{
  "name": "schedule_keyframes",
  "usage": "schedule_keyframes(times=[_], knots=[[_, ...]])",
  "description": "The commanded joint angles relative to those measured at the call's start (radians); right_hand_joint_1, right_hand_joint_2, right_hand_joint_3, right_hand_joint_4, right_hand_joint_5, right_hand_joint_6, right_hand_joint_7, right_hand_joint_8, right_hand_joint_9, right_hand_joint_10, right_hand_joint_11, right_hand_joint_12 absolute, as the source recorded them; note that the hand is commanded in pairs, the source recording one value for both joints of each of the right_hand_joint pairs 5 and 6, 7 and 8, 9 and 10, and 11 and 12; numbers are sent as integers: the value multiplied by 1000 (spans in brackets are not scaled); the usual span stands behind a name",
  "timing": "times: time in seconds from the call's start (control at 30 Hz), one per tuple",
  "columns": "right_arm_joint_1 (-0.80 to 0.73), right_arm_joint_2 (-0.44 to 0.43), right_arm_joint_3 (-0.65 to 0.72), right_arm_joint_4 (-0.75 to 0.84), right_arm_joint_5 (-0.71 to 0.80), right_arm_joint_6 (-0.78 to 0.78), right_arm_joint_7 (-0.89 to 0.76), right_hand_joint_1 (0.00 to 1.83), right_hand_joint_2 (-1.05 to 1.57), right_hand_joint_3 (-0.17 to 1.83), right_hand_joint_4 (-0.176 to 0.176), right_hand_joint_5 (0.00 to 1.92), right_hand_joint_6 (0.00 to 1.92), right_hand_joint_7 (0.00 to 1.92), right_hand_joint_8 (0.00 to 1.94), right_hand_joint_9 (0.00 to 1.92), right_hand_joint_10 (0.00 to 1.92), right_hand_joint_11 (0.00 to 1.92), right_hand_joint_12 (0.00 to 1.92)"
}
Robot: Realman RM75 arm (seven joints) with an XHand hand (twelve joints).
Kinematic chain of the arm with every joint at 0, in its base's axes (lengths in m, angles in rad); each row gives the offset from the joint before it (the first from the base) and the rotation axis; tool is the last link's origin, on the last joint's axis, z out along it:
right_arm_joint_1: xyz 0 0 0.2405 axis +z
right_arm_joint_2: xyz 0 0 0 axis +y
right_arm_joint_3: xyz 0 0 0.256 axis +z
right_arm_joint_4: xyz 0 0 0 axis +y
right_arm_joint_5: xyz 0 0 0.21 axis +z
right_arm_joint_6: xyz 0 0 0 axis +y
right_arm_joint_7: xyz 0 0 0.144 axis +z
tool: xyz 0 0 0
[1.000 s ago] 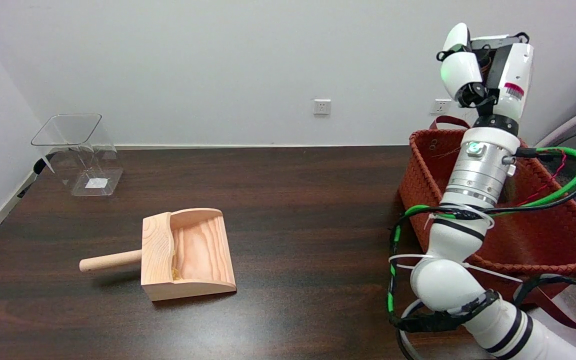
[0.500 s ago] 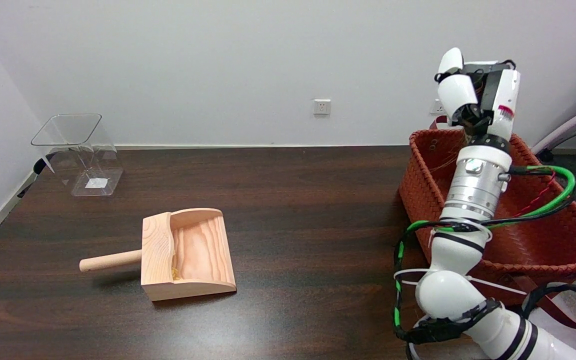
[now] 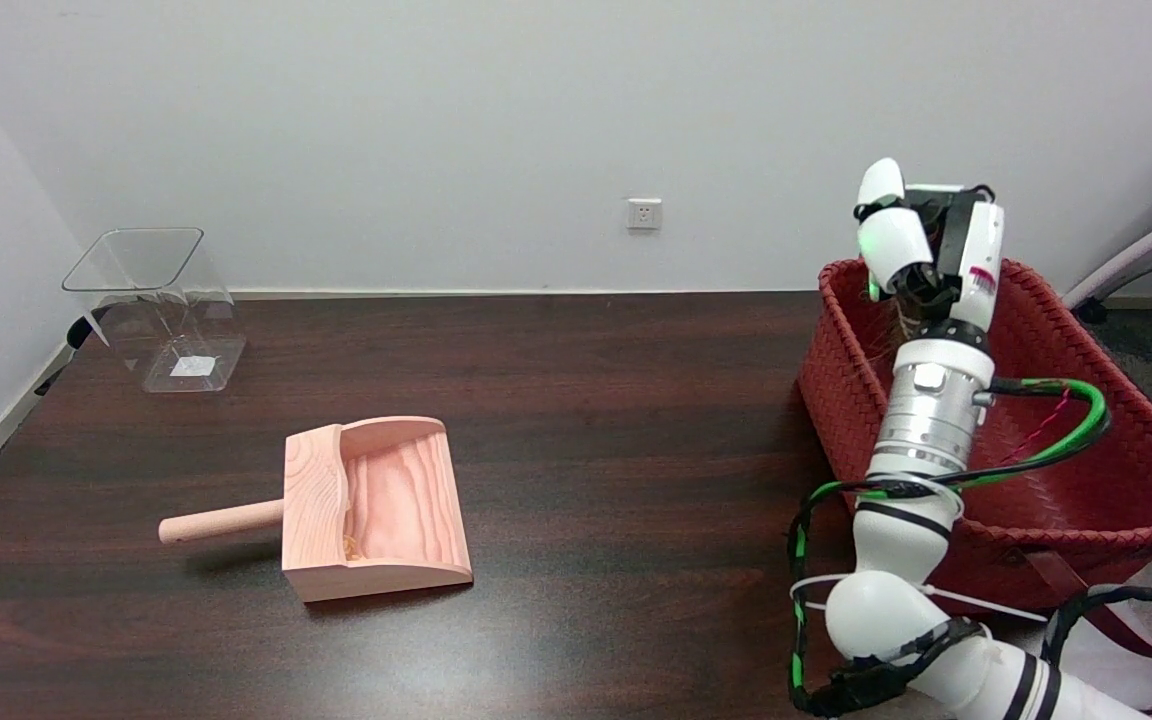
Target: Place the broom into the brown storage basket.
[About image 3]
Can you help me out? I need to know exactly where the red woven basket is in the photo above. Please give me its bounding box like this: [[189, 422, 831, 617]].
[[797, 258, 1152, 661]]

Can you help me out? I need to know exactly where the small brown bristle broom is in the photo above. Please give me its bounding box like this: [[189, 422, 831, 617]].
[[876, 268, 945, 353]]

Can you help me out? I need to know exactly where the grey chair frame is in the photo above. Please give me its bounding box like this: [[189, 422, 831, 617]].
[[1062, 196, 1152, 324]]

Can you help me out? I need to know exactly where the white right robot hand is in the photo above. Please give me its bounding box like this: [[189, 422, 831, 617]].
[[853, 157, 1006, 346]]

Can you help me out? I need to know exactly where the wooden dustpan with handle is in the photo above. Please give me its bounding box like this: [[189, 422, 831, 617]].
[[158, 416, 474, 604]]

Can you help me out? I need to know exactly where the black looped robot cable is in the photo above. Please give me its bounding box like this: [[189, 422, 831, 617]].
[[1040, 584, 1152, 683]]

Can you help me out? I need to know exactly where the clear plastic container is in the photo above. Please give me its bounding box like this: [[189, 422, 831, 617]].
[[61, 227, 247, 394]]

